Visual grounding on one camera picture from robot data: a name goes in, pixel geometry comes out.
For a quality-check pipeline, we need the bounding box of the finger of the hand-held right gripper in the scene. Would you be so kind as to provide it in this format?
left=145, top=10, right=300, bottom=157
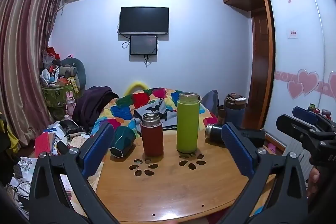
left=276, top=114, right=336, bottom=151
left=292, top=106, right=336, bottom=133

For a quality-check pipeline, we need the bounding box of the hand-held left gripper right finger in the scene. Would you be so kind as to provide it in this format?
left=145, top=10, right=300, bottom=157
left=217, top=122, right=308, bottom=224

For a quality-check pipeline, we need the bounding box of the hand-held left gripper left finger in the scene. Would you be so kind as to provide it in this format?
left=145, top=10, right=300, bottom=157
left=29, top=122, right=119, bottom=224

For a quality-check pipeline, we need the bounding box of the dark teal faceted cup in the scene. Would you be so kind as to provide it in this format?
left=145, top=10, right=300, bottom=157
left=109, top=125, right=137, bottom=159

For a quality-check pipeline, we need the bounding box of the red thermos cup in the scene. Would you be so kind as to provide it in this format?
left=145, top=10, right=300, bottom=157
left=141, top=112, right=165, bottom=157

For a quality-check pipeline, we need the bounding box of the person's right hand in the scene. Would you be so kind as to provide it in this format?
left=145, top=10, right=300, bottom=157
left=307, top=166, right=322, bottom=204

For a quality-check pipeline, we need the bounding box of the white radiator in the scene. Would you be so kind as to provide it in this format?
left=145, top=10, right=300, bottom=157
left=287, top=139, right=314, bottom=184

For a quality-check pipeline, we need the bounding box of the black thermos bottle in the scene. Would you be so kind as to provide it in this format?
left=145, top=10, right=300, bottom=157
left=204, top=123, right=266, bottom=148

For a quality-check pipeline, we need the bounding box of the dark purple cloth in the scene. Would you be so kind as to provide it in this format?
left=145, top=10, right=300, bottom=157
left=72, top=86, right=119, bottom=131

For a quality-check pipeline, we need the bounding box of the large blue-grey water bottle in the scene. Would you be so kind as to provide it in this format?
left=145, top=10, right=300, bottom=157
left=223, top=93, right=247, bottom=127

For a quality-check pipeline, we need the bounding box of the pink rabbit toy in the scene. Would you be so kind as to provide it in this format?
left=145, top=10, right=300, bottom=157
left=64, top=91, right=76, bottom=121

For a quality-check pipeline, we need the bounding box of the red book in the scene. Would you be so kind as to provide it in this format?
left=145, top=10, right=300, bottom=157
left=34, top=132, right=56, bottom=159

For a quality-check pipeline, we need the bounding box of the green thermos bottle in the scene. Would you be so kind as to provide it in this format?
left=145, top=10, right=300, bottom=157
left=176, top=92, right=201, bottom=154

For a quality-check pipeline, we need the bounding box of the grey-blue bag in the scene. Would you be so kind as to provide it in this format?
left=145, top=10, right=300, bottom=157
left=201, top=90, right=219, bottom=115

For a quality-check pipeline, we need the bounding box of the brown wooden door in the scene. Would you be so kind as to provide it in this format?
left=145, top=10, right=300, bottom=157
left=251, top=7, right=276, bottom=132

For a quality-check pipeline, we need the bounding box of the green storage basket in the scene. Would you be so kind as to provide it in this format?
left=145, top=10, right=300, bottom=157
left=41, top=82, right=84, bottom=108

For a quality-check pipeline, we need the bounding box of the colourful patterned blanket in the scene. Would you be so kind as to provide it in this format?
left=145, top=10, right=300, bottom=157
left=91, top=87, right=218, bottom=135

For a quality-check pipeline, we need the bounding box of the wooden wardrobe with heart doors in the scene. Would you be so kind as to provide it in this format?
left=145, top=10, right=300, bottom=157
left=221, top=0, right=336, bottom=159

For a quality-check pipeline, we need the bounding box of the basket of toys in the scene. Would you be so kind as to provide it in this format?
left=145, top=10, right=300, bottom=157
left=39, top=46, right=80, bottom=88

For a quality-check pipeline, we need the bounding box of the striped red curtain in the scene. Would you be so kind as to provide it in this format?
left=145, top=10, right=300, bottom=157
left=0, top=0, right=66, bottom=147

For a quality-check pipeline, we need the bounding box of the yellow ring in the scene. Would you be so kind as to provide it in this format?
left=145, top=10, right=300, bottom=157
left=123, top=80, right=149, bottom=96

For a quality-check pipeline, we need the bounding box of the small black wall monitor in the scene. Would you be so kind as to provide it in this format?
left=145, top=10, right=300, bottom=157
left=129, top=34, right=158, bottom=55

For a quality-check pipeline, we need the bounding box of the black wall television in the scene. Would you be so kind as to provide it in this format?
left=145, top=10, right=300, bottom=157
left=119, top=6, right=170, bottom=35

